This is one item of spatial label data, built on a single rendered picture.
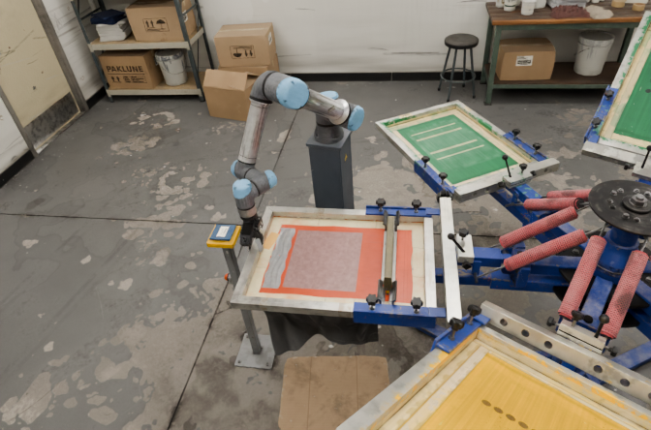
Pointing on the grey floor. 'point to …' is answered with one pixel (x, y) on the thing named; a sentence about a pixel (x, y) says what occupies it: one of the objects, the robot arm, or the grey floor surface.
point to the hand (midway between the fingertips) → (254, 250)
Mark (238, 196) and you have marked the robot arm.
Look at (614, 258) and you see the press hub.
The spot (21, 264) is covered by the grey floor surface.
